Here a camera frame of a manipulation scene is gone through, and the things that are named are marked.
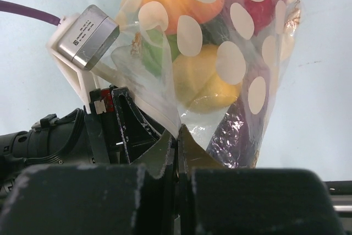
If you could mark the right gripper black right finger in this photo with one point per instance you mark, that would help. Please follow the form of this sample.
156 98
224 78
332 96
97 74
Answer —
218 200

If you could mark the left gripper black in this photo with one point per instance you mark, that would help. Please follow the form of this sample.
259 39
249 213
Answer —
119 132

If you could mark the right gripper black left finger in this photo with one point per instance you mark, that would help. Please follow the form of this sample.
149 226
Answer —
95 199

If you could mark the purple fake eggplant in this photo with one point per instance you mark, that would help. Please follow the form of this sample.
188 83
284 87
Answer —
237 140

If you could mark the clear polka dot zip bag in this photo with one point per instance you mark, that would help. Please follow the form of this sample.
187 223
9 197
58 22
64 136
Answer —
255 62

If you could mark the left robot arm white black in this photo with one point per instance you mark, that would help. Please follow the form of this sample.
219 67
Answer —
51 140

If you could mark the yellow fake lemon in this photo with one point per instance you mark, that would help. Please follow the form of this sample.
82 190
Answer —
198 87

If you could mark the green fake pepper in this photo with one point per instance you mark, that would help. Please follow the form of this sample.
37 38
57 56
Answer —
151 55

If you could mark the green fake cucumber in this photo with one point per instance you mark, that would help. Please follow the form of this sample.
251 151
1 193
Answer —
215 31

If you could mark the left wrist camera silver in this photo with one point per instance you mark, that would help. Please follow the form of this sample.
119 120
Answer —
78 44

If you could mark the aluminium frame rail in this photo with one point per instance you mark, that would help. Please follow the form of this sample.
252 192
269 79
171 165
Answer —
340 192

